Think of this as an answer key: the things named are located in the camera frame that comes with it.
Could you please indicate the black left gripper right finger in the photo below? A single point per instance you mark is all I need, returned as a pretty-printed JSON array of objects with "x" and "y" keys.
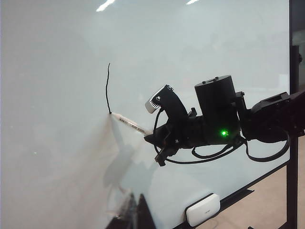
[{"x": 145, "y": 214}]

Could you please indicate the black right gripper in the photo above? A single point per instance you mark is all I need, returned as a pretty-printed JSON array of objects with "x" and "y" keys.
[{"x": 186, "y": 133}]

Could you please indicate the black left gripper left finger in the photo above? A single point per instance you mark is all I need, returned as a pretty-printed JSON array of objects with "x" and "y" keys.
[{"x": 124, "y": 214}]

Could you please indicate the white marker pen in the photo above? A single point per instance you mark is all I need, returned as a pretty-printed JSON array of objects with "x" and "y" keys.
[{"x": 128, "y": 122}]

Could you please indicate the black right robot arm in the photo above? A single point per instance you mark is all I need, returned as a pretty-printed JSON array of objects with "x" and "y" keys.
[{"x": 214, "y": 100}]

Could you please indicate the glossy white whiteboard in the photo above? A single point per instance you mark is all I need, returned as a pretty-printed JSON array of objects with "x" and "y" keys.
[{"x": 71, "y": 71}]

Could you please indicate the white rounded board eraser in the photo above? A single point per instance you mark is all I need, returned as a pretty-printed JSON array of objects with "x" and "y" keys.
[{"x": 202, "y": 210}]

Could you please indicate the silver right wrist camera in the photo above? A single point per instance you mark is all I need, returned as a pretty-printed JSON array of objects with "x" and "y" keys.
[{"x": 151, "y": 106}]

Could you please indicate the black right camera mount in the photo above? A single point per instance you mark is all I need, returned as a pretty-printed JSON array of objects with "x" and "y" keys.
[{"x": 175, "y": 105}]

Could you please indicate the black frame upright post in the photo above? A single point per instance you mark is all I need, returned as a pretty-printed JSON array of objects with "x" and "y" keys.
[{"x": 292, "y": 190}]

